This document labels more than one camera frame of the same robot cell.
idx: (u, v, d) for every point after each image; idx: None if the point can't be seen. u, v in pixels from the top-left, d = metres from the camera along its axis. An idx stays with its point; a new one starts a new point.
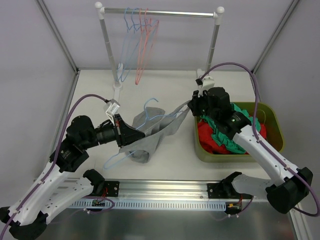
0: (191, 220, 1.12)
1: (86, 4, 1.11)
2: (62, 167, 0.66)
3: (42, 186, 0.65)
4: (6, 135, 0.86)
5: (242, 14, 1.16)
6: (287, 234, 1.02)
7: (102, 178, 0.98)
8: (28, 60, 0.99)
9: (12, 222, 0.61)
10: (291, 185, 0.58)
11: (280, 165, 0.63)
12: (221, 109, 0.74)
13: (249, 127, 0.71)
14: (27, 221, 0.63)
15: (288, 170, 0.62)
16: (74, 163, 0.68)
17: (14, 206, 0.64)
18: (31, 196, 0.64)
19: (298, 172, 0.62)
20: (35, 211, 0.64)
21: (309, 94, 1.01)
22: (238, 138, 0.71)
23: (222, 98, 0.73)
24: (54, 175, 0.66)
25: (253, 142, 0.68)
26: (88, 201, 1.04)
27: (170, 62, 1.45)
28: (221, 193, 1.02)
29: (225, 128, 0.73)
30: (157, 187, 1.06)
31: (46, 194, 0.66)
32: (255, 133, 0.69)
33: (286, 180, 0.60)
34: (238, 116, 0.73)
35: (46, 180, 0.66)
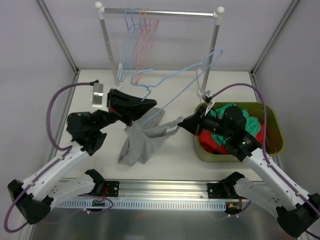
0: (190, 221, 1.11)
1: (86, 4, 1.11)
2: (83, 147, 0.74)
3: (61, 162, 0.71)
4: (6, 135, 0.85)
5: (242, 14, 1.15)
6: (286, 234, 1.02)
7: (102, 179, 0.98)
8: (27, 60, 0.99)
9: (26, 194, 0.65)
10: (302, 212, 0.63)
11: (291, 190, 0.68)
12: (235, 132, 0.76)
13: (259, 151, 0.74)
14: (39, 196, 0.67)
15: (299, 196, 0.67)
16: (93, 144, 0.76)
17: (28, 179, 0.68)
18: (47, 171, 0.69)
19: (309, 199, 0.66)
20: (47, 187, 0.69)
21: (309, 94, 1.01)
22: (249, 161, 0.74)
23: (240, 123, 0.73)
24: (74, 153, 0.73)
25: (264, 166, 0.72)
26: (88, 201, 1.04)
27: (170, 62, 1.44)
28: (221, 193, 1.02)
29: (236, 150, 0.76)
30: (157, 187, 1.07)
31: (63, 171, 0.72)
32: (266, 157, 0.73)
33: (298, 206, 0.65)
34: (249, 139, 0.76)
35: (66, 157, 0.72)
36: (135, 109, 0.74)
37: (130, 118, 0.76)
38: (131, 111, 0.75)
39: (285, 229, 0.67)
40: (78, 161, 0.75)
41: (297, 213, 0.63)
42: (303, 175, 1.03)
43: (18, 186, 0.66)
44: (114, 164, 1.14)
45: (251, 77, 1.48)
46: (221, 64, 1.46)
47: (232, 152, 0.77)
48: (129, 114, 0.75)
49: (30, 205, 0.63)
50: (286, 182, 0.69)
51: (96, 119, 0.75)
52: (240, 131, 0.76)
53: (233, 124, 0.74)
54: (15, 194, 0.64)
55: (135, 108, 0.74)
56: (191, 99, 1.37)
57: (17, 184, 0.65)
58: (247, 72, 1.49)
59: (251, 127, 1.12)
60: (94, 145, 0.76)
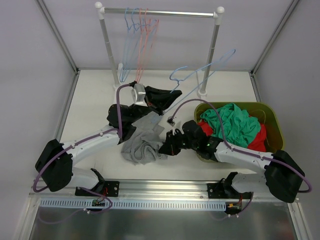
0: (191, 220, 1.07)
1: (86, 4, 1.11)
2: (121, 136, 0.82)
3: (100, 137, 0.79)
4: (6, 136, 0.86)
5: (242, 14, 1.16)
6: (287, 234, 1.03)
7: (101, 180, 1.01)
8: (27, 61, 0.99)
9: (65, 153, 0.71)
10: (273, 170, 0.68)
11: (256, 158, 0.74)
12: (200, 140, 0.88)
13: (223, 144, 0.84)
14: (75, 159, 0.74)
15: (264, 158, 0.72)
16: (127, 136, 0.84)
17: (68, 142, 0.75)
18: (87, 141, 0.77)
19: (273, 157, 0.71)
20: (80, 156, 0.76)
21: (309, 94, 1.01)
22: (220, 156, 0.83)
23: (196, 131, 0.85)
24: (113, 134, 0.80)
25: (230, 151, 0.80)
26: (88, 201, 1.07)
27: (170, 62, 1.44)
28: (221, 193, 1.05)
29: (207, 154, 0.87)
30: (157, 187, 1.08)
31: (98, 145, 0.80)
32: (226, 143, 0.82)
33: (267, 168, 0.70)
34: (212, 140, 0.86)
35: (105, 134, 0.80)
36: (166, 103, 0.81)
37: (162, 110, 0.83)
38: (162, 103, 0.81)
39: (283, 196, 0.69)
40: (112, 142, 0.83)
41: (269, 173, 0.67)
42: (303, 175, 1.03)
43: (59, 145, 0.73)
44: (114, 164, 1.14)
45: (251, 77, 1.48)
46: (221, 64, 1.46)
47: (206, 157, 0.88)
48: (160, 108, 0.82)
49: (60, 168, 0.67)
50: (249, 153, 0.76)
51: (132, 112, 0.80)
52: (202, 137, 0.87)
53: (193, 134, 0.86)
54: (53, 151, 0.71)
55: (165, 100, 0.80)
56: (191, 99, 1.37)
57: (59, 143, 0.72)
58: (247, 72, 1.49)
59: (251, 127, 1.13)
60: (126, 137, 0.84)
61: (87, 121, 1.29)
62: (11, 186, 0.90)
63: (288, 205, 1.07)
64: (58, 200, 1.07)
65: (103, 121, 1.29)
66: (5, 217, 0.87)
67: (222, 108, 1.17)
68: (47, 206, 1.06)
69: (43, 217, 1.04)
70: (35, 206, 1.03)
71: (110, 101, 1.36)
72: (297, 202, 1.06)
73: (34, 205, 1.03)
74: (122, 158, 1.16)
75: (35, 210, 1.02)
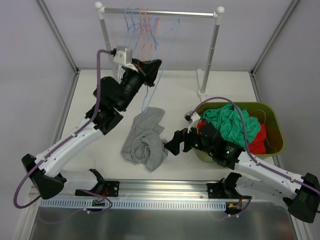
0: (191, 221, 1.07)
1: (86, 4, 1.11)
2: (97, 125, 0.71)
3: (74, 140, 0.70)
4: (6, 136, 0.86)
5: (242, 14, 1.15)
6: (287, 234, 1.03)
7: (101, 180, 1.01)
8: (27, 61, 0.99)
9: (38, 169, 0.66)
10: (303, 195, 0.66)
11: (286, 179, 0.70)
12: (216, 148, 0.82)
13: (245, 154, 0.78)
14: (51, 172, 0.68)
15: (294, 182, 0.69)
16: (109, 124, 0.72)
17: (41, 155, 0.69)
18: (61, 147, 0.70)
19: (304, 181, 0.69)
20: (59, 164, 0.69)
21: (309, 94, 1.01)
22: (239, 167, 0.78)
23: (215, 136, 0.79)
24: (88, 131, 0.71)
25: (254, 166, 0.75)
26: (88, 201, 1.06)
27: (170, 62, 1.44)
28: (221, 193, 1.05)
29: (224, 161, 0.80)
30: (157, 187, 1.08)
31: (76, 147, 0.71)
32: (252, 157, 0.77)
33: (298, 192, 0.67)
34: (231, 147, 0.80)
35: (79, 134, 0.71)
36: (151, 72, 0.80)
37: (151, 80, 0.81)
38: (149, 70, 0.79)
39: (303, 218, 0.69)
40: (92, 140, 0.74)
41: (301, 198, 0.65)
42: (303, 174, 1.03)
43: (32, 160, 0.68)
44: (114, 164, 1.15)
45: (251, 77, 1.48)
46: (221, 64, 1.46)
47: (223, 164, 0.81)
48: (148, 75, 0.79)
49: (39, 183, 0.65)
50: (278, 173, 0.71)
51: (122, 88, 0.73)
52: (220, 143, 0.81)
53: (211, 139, 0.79)
54: (28, 167, 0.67)
55: (149, 65, 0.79)
56: (191, 99, 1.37)
57: (31, 158, 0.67)
58: (247, 72, 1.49)
59: (251, 127, 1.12)
60: (109, 125, 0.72)
61: None
62: (11, 186, 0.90)
63: None
64: (59, 200, 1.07)
65: None
66: (5, 217, 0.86)
67: (222, 108, 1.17)
68: (47, 206, 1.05)
69: (43, 217, 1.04)
70: (35, 206, 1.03)
71: None
72: None
73: (34, 205, 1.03)
74: (122, 158, 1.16)
75: (35, 210, 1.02)
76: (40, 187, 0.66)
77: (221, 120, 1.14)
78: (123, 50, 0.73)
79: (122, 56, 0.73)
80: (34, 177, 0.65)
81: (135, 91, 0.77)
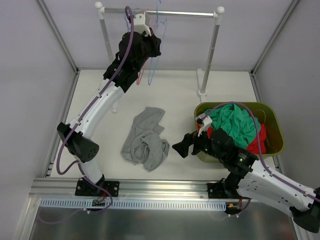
0: (191, 221, 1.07)
1: (86, 4, 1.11)
2: (117, 83, 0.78)
3: (100, 100, 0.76)
4: (6, 136, 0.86)
5: (242, 14, 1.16)
6: (287, 234, 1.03)
7: (102, 178, 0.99)
8: (28, 62, 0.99)
9: (75, 132, 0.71)
10: (315, 210, 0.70)
11: (300, 193, 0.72)
12: (227, 155, 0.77)
13: (257, 164, 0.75)
14: (86, 133, 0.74)
15: (307, 196, 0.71)
16: (127, 82, 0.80)
17: (74, 120, 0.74)
18: (91, 108, 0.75)
19: (316, 195, 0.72)
20: (92, 125, 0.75)
21: (309, 94, 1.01)
22: (251, 175, 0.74)
23: (228, 143, 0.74)
24: (111, 90, 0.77)
25: (269, 177, 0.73)
26: (88, 201, 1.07)
27: (171, 62, 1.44)
28: (222, 193, 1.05)
29: (236, 169, 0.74)
30: (157, 187, 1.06)
31: (103, 107, 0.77)
32: (266, 167, 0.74)
33: (310, 206, 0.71)
34: (243, 154, 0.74)
35: (103, 94, 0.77)
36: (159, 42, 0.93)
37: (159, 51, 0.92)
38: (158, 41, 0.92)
39: (306, 227, 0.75)
40: (115, 98, 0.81)
41: (312, 213, 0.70)
42: (303, 174, 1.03)
43: (67, 127, 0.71)
44: (114, 164, 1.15)
45: (251, 77, 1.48)
46: (221, 64, 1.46)
47: (233, 172, 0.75)
48: (156, 42, 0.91)
49: (80, 146, 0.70)
50: (293, 186, 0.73)
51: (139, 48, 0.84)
52: (232, 150, 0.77)
53: (223, 145, 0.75)
54: (65, 133, 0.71)
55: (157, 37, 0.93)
56: (192, 99, 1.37)
57: (65, 125, 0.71)
58: (247, 72, 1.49)
59: (251, 127, 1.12)
60: (127, 83, 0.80)
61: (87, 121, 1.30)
62: (11, 186, 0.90)
63: None
64: (58, 200, 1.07)
65: (103, 121, 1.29)
66: (5, 217, 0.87)
67: (222, 108, 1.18)
68: (47, 206, 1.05)
69: (43, 217, 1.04)
70: (35, 206, 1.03)
71: None
72: None
73: (34, 205, 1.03)
74: (122, 158, 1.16)
75: (35, 210, 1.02)
76: (80, 149, 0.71)
77: (221, 120, 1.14)
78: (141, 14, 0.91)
79: (141, 18, 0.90)
80: (74, 140, 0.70)
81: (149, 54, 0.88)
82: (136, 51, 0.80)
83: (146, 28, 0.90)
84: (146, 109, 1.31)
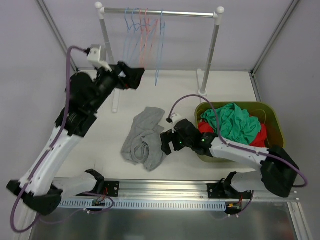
0: (191, 221, 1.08)
1: (86, 4, 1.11)
2: (70, 130, 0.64)
3: (52, 153, 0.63)
4: (5, 136, 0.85)
5: (242, 14, 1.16)
6: (287, 235, 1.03)
7: (101, 178, 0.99)
8: (28, 62, 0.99)
9: (26, 193, 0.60)
10: (269, 165, 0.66)
11: (252, 153, 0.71)
12: (194, 141, 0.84)
13: (217, 139, 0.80)
14: (41, 190, 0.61)
15: (260, 154, 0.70)
16: (82, 126, 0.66)
17: (24, 178, 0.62)
18: (43, 162, 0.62)
19: (270, 152, 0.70)
20: (47, 180, 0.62)
21: (309, 95, 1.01)
22: (214, 151, 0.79)
23: (187, 127, 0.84)
24: (62, 140, 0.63)
25: (225, 147, 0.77)
26: (88, 201, 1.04)
27: (171, 62, 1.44)
28: (222, 193, 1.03)
29: (202, 150, 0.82)
30: (157, 186, 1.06)
31: (58, 159, 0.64)
32: (223, 140, 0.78)
33: (263, 163, 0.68)
34: (206, 135, 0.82)
35: (55, 145, 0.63)
36: (138, 74, 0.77)
37: (128, 84, 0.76)
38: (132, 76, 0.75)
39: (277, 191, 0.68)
40: (72, 146, 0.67)
41: (266, 169, 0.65)
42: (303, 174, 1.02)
43: (17, 186, 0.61)
44: (114, 164, 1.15)
45: (251, 77, 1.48)
46: (221, 64, 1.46)
47: (201, 153, 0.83)
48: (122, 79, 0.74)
49: (33, 208, 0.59)
50: (245, 148, 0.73)
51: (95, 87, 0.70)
52: (195, 134, 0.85)
53: (184, 130, 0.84)
54: (16, 193, 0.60)
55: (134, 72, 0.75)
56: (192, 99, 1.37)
57: (15, 183, 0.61)
58: (247, 72, 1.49)
59: (252, 127, 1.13)
60: (83, 126, 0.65)
61: None
62: (11, 185, 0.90)
63: (289, 205, 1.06)
64: None
65: (103, 121, 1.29)
66: (5, 216, 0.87)
67: (223, 108, 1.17)
68: None
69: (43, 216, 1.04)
70: None
71: (110, 102, 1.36)
72: (297, 202, 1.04)
73: None
74: (122, 158, 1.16)
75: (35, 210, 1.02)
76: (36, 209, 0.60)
77: (221, 120, 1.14)
78: (96, 48, 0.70)
79: (96, 53, 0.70)
80: (25, 202, 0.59)
81: (108, 93, 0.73)
82: (85, 94, 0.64)
83: (104, 63, 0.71)
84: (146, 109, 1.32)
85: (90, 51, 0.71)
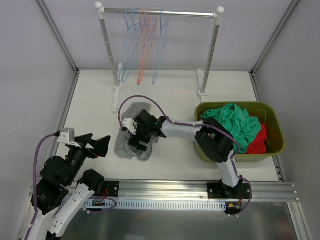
0: (190, 220, 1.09)
1: (86, 4, 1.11)
2: (44, 210, 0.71)
3: (34, 228, 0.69)
4: (5, 136, 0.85)
5: (241, 14, 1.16)
6: (287, 235, 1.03)
7: (102, 178, 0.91)
8: (28, 62, 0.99)
9: None
10: (202, 134, 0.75)
11: (191, 126, 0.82)
12: (149, 126, 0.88)
13: (166, 122, 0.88)
14: None
15: (196, 126, 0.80)
16: (54, 203, 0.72)
17: None
18: (29, 236, 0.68)
19: (204, 123, 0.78)
20: None
21: (309, 95, 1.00)
22: (165, 131, 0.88)
23: (142, 113, 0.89)
24: (40, 218, 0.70)
25: (172, 126, 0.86)
26: (88, 201, 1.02)
27: (171, 63, 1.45)
28: (222, 193, 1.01)
29: (156, 132, 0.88)
30: (157, 186, 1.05)
31: (41, 231, 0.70)
32: (169, 119, 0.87)
33: (198, 133, 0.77)
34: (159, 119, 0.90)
35: (35, 221, 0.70)
36: (104, 143, 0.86)
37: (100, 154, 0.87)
38: (101, 148, 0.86)
39: (213, 157, 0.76)
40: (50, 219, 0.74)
41: (199, 137, 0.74)
42: (303, 174, 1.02)
43: None
44: (114, 164, 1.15)
45: (251, 77, 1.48)
46: (221, 64, 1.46)
47: (156, 135, 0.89)
48: (90, 151, 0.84)
49: None
50: (185, 123, 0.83)
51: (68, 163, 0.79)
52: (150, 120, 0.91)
53: (140, 118, 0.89)
54: None
55: (101, 142, 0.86)
56: (192, 99, 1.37)
57: None
58: (247, 72, 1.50)
59: (251, 127, 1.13)
60: (54, 202, 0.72)
61: (87, 122, 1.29)
62: (12, 185, 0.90)
63: (289, 205, 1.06)
64: None
65: (103, 121, 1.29)
66: (6, 217, 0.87)
67: (223, 108, 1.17)
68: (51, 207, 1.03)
69: None
70: None
71: (110, 102, 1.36)
72: (297, 203, 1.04)
73: None
74: (123, 158, 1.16)
75: None
76: None
77: (221, 120, 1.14)
78: (65, 131, 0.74)
79: (66, 136, 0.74)
80: None
81: (80, 165, 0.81)
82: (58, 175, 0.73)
83: (73, 142, 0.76)
84: (140, 104, 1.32)
85: (59, 135, 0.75)
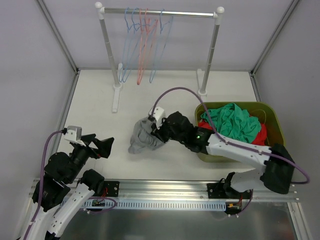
0: (190, 220, 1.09)
1: (86, 4, 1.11)
2: (45, 206, 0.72)
3: (34, 226, 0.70)
4: (5, 136, 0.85)
5: (242, 14, 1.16)
6: (286, 235, 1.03)
7: (102, 178, 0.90)
8: (28, 62, 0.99)
9: None
10: (272, 165, 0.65)
11: (255, 153, 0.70)
12: (187, 137, 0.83)
13: (213, 137, 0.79)
14: None
15: (262, 153, 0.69)
16: (55, 199, 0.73)
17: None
18: (30, 233, 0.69)
19: (272, 151, 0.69)
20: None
21: (309, 95, 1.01)
22: (211, 150, 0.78)
23: (183, 122, 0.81)
24: (42, 214, 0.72)
25: (224, 145, 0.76)
26: (88, 201, 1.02)
27: (170, 63, 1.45)
28: (221, 193, 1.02)
29: (197, 146, 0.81)
30: (157, 187, 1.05)
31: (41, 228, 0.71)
32: (221, 138, 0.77)
33: (266, 163, 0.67)
34: (201, 132, 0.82)
35: (36, 219, 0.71)
36: (108, 144, 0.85)
37: (104, 154, 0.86)
38: (105, 148, 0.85)
39: (276, 189, 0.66)
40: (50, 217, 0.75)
41: (269, 169, 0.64)
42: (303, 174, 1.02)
43: None
44: (114, 164, 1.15)
45: (251, 77, 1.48)
46: (220, 64, 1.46)
47: (195, 149, 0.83)
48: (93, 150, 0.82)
49: None
50: (249, 148, 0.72)
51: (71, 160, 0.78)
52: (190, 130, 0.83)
53: (179, 126, 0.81)
54: None
55: (105, 143, 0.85)
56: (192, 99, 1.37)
57: None
58: (247, 72, 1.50)
59: (251, 127, 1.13)
60: (56, 199, 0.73)
61: (87, 121, 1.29)
62: (12, 185, 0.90)
63: (289, 205, 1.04)
64: None
65: (103, 121, 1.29)
66: (6, 217, 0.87)
67: (223, 108, 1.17)
68: None
69: None
70: None
71: (110, 102, 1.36)
72: (297, 202, 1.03)
73: None
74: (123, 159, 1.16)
75: None
76: None
77: (221, 120, 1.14)
78: (73, 129, 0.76)
79: (73, 134, 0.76)
80: None
81: (83, 163, 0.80)
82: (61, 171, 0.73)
83: (80, 141, 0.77)
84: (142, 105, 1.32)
85: (66, 133, 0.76)
